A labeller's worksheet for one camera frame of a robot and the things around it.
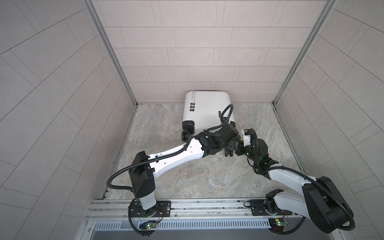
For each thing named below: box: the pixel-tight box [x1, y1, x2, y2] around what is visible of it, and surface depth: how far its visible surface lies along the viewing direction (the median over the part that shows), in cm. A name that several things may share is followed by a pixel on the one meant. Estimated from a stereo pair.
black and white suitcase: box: [181, 90, 236, 142], surface depth 88 cm
